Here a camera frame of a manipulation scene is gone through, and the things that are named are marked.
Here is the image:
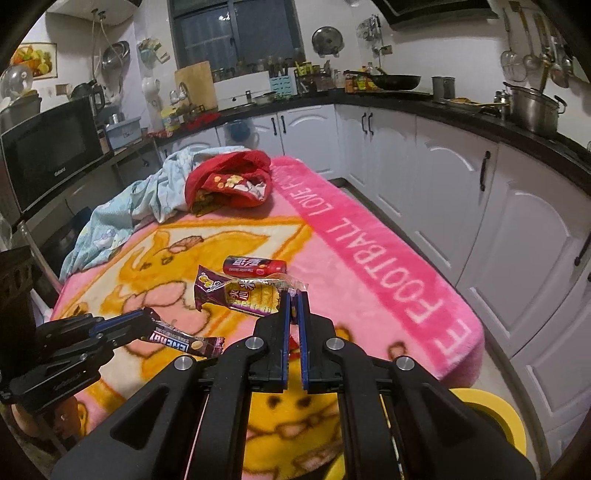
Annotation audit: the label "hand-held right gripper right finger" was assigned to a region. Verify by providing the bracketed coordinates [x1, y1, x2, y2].
[298, 290, 537, 480]

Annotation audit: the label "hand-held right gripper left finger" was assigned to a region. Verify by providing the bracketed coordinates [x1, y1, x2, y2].
[51, 291, 293, 480]

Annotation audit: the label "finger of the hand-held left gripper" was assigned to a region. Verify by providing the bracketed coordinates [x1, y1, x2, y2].
[93, 324, 158, 352]
[88, 307, 161, 332]

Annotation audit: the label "purple yellow snack wrapper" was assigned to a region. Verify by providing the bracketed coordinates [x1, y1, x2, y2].
[193, 264, 308, 319]

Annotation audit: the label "dark snack bar wrapper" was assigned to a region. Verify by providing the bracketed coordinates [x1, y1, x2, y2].
[147, 322, 225, 358]

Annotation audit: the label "person's left hand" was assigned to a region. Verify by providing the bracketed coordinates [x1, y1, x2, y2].
[10, 394, 89, 439]

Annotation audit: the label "red snack tube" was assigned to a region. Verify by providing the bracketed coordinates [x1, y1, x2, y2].
[223, 256, 287, 279]

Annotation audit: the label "pink printed blanket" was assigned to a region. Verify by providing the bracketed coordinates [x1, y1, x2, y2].
[48, 156, 485, 480]

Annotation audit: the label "light blue printed cloth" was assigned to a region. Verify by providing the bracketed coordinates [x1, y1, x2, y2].
[60, 144, 218, 280]

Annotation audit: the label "red cloth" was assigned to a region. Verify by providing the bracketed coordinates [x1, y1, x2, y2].
[185, 150, 273, 215]

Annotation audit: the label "blue plastic basket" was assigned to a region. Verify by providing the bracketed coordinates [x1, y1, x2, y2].
[105, 117, 141, 151]

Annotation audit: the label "black microwave oven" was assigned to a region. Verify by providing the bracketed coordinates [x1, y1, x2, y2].
[0, 95, 114, 215]

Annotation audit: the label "blue plastic basin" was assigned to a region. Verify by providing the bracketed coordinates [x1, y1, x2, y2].
[225, 120, 254, 141]

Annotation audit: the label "electric kettle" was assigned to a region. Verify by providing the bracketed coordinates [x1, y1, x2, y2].
[69, 80, 106, 116]

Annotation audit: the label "grey pot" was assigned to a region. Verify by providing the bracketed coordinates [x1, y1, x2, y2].
[0, 95, 42, 132]

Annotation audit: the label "white kitchen cabinets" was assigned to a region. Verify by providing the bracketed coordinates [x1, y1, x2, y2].
[152, 104, 591, 462]

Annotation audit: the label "wooden cutting board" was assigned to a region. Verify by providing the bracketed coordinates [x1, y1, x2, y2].
[174, 61, 219, 112]

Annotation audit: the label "blue knife holder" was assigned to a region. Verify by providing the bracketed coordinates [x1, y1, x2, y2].
[269, 74, 298, 97]

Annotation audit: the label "row of condiment bottles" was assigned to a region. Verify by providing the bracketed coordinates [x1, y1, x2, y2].
[295, 60, 370, 93]

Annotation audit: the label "glass pot lid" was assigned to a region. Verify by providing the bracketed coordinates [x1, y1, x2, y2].
[0, 65, 34, 99]

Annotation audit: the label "hanging steel bowl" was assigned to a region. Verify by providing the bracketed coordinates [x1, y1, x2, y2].
[100, 41, 131, 70]

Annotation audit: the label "black wok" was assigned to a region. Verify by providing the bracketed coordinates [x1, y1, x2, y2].
[344, 70, 422, 92]

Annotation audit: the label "plate with food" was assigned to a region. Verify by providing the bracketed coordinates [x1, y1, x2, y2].
[441, 97, 497, 109]

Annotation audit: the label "small steel pot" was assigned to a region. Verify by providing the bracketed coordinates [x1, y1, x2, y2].
[431, 76, 456, 100]

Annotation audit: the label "steel pot lid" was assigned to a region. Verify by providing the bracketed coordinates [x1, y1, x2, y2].
[311, 26, 345, 56]

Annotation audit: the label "dark framed window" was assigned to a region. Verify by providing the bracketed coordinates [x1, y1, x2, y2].
[167, 0, 308, 70]

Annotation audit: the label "white water heater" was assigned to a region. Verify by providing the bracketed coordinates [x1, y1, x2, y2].
[44, 0, 141, 28]

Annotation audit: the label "steel stock pot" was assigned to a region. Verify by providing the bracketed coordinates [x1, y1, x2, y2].
[503, 82, 568, 137]

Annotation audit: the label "black range hood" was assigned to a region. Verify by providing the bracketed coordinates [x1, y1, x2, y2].
[369, 0, 499, 26]

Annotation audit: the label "row of hanging utensils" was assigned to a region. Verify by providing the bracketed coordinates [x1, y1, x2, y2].
[501, 2, 575, 88]

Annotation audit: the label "fruit wall picture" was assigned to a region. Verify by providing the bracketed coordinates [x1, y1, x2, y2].
[10, 42, 58, 79]

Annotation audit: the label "wall cup rack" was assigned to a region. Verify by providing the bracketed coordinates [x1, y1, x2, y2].
[360, 16, 385, 43]

